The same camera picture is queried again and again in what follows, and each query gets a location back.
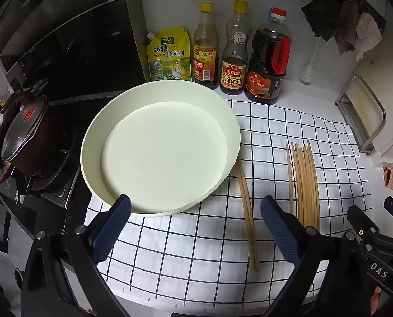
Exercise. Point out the white black-checked cloth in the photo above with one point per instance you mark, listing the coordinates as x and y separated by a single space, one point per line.
199 237

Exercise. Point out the dark hanging rag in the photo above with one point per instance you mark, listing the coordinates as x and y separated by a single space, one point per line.
320 18

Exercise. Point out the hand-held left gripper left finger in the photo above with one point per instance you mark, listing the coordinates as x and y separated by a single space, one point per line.
112 229

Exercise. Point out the black gas stove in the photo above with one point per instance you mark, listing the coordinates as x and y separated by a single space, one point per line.
74 178

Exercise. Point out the brownish hanging rag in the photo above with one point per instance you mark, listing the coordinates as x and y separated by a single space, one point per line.
346 29

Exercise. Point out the yellow seasoning pouch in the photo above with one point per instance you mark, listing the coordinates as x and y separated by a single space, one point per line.
170 56

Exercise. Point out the large red-capped soy sauce bottle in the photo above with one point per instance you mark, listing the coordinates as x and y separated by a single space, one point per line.
265 79

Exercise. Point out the white hanging rag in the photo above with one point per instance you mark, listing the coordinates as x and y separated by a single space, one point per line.
368 36

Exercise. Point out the bundle of chopsticks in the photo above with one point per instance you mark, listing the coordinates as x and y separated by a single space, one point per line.
303 185

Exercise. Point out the yellow-capped vinegar bottle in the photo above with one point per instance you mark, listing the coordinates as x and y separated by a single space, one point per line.
205 56

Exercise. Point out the white cutting board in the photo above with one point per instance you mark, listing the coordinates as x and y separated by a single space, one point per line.
365 105

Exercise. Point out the glass pot lid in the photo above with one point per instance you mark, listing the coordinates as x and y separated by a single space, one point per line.
23 128

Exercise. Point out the metal cutting board rack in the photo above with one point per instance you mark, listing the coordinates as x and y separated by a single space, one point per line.
379 119

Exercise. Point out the pink scrubbing cloth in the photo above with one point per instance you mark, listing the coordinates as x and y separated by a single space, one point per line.
392 178

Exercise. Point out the yellow-capped soy sauce bottle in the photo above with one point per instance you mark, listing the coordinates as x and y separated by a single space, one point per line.
234 72

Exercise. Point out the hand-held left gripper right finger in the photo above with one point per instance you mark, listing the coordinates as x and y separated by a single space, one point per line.
279 229

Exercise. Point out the white dish brush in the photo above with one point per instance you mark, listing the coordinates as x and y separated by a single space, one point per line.
307 72

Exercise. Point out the cream round tray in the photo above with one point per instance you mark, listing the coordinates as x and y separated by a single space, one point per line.
163 145

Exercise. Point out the tan wooden chopstick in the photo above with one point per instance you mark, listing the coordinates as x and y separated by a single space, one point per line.
245 204
249 204

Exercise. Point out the black range hood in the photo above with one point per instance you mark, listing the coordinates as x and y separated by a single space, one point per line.
67 23

